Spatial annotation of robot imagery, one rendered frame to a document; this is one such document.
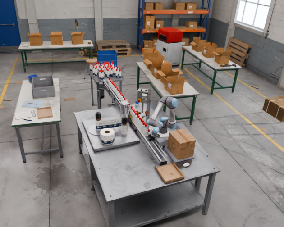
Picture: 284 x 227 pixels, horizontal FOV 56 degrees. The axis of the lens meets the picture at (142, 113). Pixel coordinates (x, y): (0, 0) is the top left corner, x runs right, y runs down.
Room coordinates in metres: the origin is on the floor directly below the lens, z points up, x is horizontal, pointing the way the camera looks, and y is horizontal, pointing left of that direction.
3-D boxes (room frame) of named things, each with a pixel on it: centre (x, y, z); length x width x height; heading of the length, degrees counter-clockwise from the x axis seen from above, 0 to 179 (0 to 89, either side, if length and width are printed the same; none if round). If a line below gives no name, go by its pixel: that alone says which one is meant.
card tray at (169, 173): (2.56, -0.37, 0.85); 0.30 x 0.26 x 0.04; 23
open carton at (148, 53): (6.86, -0.14, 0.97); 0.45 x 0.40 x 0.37; 109
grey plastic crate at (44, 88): (4.83, 1.97, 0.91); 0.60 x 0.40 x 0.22; 21
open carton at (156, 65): (6.01, -0.36, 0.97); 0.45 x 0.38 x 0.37; 110
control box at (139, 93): (3.61, -0.01, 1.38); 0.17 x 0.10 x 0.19; 78
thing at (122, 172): (3.32, 0.06, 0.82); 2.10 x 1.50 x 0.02; 23
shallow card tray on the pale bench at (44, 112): (3.96, 1.66, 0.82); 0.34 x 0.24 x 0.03; 23
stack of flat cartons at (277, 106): (5.85, -3.40, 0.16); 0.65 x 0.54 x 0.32; 22
